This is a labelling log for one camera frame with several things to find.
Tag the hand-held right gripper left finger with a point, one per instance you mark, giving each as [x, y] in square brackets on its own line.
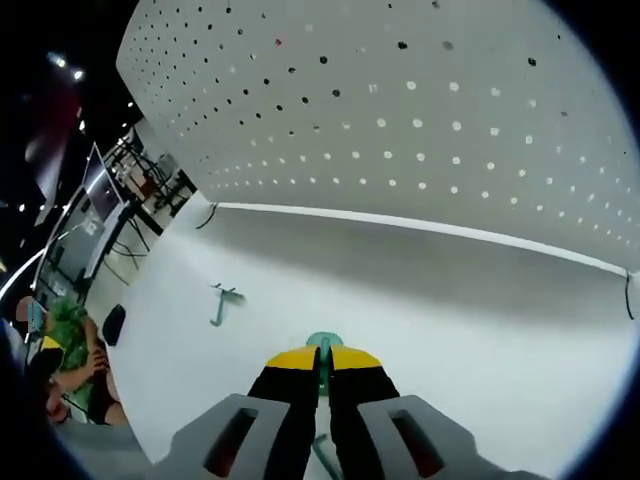
[240, 440]

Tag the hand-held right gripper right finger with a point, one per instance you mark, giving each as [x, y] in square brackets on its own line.
[400, 440]

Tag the green hook assembly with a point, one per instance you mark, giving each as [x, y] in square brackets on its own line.
[325, 340]
[231, 296]

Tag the white perforated mounting plate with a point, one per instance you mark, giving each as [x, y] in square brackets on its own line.
[350, 140]

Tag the black computer mouse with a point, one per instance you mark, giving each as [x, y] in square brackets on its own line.
[114, 325]

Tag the black desk frame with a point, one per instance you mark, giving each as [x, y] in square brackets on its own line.
[131, 220]

